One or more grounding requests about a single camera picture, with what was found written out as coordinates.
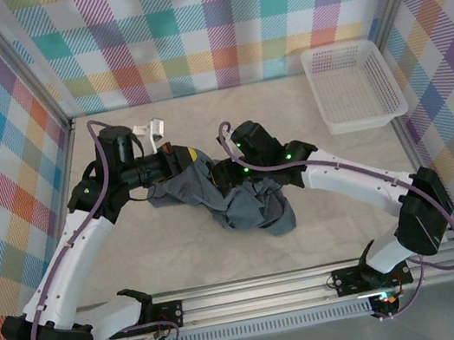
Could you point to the white perforated plastic basket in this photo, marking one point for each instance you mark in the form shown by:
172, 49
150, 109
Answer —
352, 82

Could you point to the aluminium left frame post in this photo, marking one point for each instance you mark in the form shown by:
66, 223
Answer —
28, 68

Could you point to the aluminium left side rail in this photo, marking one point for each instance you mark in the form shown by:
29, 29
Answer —
61, 172

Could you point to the grey-blue t-shirt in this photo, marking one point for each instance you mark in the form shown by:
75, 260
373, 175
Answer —
239, 216

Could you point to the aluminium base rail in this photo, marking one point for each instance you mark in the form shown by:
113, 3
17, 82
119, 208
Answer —
254, 299

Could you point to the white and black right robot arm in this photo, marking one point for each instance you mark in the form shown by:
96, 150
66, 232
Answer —
352, 183

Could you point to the right circuit board with lights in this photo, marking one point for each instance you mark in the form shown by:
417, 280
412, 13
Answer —
386, 301

